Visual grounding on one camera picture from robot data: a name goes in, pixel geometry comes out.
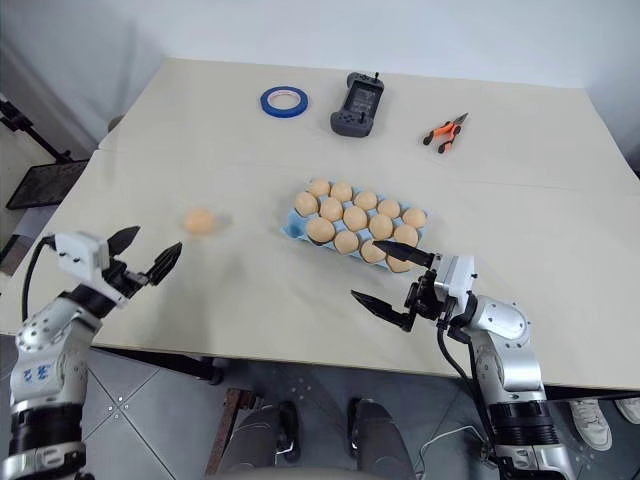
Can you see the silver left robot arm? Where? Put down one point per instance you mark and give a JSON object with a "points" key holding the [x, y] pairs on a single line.
{"points": [[45, 340]]}

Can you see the grey handheld controller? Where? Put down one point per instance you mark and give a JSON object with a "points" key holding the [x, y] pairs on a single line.
{"points": [[357, 107]]}

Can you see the rusty brown table leg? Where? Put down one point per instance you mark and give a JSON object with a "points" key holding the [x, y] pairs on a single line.
{"points": [[227, 425]]}

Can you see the blue egg carton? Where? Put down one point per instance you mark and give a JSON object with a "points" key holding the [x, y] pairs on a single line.
{"points": [[295, 226]]}

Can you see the brown egg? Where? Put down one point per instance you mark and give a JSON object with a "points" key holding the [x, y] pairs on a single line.
{"points": [[381, 226], [414, 217], [405, 235], [341, 191], [389, 208], [346, 242], [355, 218], [372, 254], [319, 187], [306, 202], [199, 221], [365, 200], [320, 229], [331, 208], [398, 265]]}

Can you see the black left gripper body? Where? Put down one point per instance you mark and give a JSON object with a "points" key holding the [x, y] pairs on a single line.
{"points": [[119, 280]]}

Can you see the black flat stand base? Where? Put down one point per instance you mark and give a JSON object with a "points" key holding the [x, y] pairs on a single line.
{"points": [[47, 184]]}

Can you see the dark rounded robot foot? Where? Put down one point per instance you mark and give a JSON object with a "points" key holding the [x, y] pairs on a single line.
{"points": [[289, 430], [372, 425]]}

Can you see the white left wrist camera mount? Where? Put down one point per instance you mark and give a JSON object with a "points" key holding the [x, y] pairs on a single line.
{"points": [[80, 250]]}

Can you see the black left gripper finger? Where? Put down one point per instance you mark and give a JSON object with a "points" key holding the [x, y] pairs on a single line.
{"points": [[164, 264], [122, 241]]}

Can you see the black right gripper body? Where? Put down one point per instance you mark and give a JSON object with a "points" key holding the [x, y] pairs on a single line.
{"points": [[425, 297]]}

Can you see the black table support bar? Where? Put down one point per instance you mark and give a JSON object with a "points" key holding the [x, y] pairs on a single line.
{"points": [[190, 367]]}

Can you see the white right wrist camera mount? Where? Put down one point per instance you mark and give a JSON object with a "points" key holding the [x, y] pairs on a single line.
{"points": [[455, 277]]}

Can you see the blue tape roll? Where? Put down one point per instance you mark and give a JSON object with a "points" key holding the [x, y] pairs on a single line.
{"points": [[267, 102]]}

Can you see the white sneaker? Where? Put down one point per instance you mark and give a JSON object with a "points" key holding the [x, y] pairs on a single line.
{"points": [[629, 409], [591, 422]]}

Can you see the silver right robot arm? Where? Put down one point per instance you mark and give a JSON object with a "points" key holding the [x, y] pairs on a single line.
{"points": [[505, 325]]}

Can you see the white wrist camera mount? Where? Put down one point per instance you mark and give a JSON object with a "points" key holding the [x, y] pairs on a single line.
{"points": [[455, 277], [80, 250]]}

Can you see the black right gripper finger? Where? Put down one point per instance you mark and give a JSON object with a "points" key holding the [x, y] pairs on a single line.
{"points": [[407, 254], [382, 309]]}

